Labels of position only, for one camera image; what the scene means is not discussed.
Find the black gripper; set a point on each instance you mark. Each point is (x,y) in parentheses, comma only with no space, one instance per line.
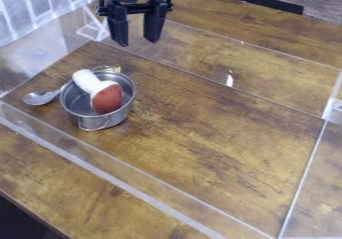
(115,9)

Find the red plush mushroom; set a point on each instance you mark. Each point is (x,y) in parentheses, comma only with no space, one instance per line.
(106,92)

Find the silver metal pot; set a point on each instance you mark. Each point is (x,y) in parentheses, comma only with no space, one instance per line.
(75,101)

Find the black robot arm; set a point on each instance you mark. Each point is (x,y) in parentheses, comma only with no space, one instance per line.
(116,9)

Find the clear acrylic triangular stand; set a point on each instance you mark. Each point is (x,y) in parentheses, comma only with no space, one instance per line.
(95,29)

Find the black bar in background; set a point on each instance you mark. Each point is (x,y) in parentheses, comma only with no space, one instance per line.
(278,5)

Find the spoon with yellow-green handle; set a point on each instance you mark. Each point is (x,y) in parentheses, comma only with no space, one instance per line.
(42,98)

